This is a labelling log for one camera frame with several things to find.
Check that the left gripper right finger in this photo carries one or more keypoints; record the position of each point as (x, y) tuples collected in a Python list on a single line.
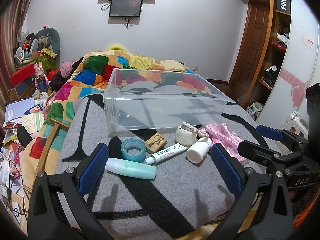
[(273, 218)]

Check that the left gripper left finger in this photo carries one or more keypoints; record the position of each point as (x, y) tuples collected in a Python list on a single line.
[(47, 219)]

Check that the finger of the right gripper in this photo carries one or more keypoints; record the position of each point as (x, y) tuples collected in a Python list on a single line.
[(272, 152), (284, 136)]

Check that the white pill bottle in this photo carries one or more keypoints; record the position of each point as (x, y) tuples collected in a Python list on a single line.
[(197, 152)]

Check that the white bandage roll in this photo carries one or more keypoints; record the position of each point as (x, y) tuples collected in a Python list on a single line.
[(185, 137)]

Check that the white ointment tube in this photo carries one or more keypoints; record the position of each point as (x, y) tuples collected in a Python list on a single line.
[(165, 154)]

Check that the mint green tube bottle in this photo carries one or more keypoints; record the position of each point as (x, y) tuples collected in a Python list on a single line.
[(130, 169)]

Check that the blue tape roll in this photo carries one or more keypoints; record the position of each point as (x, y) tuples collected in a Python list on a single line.
[(133, 150)]

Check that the small brown cardboard box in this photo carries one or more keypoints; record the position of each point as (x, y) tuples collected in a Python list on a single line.
[(155, 143)]

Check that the brown wooden door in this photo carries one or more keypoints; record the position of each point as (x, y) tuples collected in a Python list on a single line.
[(250, 49)]

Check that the wooden back scratcher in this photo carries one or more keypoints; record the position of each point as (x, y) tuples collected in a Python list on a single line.
[(57, 125)]

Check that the white sliding wardrobe door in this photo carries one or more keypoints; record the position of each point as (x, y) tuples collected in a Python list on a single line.
[(289, 91)]

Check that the blue notebook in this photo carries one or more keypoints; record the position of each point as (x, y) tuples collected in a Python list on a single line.
[(14, 111)]

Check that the black Fiio box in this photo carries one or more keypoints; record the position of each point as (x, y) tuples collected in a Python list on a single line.
[(283, 6)]

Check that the pink rabbit plush toy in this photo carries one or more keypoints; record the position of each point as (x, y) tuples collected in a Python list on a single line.
[(41, 81)]

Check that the wooden wardrobe shelf unit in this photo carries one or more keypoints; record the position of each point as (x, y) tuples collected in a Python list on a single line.
[(272, 54)]

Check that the clear plastic storage box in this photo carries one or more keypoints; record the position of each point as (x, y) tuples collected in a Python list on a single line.
[(153, 99)]

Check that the red storage box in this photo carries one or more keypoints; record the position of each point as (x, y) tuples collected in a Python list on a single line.
[(22, 74)]

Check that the pink hat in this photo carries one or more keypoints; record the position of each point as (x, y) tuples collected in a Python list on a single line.
[(66, 69)]

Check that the colourful patchwork quilt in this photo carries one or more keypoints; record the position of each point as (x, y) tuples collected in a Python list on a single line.
[(91, 75)]

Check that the green cardboard box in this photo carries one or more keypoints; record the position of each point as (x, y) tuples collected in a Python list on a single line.
[(48, 63)]

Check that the yellow pillow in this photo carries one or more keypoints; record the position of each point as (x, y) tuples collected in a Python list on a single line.
[(116, 47)]

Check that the grey neck pillow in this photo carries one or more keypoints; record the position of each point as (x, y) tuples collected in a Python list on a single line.
[(52, 39)]

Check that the striped pink curtain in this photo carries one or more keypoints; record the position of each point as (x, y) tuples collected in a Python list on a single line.
[(13, 13)]

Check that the small black wall monitor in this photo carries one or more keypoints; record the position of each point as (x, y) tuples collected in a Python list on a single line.
[(125, 8)]

